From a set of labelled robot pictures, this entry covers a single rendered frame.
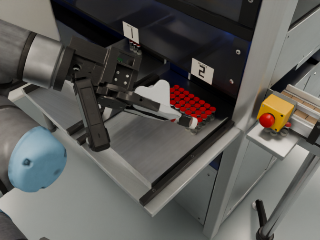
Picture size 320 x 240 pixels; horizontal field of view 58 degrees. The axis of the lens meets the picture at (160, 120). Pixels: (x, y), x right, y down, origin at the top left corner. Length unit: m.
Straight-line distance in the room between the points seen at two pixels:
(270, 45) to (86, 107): 0.49
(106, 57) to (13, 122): 0.17
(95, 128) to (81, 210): 1.39
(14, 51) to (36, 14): 1.02
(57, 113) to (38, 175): 0.66
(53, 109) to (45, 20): 0.55
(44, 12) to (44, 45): 1.03
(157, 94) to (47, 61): 0.18
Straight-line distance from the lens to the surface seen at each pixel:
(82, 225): 1.77
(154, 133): 0.92
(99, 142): 0.45
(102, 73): 0.46
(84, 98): 0.45
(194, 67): 0.95
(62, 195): 1.90
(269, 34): 0.76
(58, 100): 1.09
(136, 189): 0.80
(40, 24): 1.49
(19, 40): 0.46
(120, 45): 1.30
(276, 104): 0.85
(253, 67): 0.82
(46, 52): 0.45
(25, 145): 0.38
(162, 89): 0.49
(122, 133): 0.92
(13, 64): 0.46
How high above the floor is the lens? 1.57
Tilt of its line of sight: 46 degrees down
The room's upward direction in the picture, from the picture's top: straight up
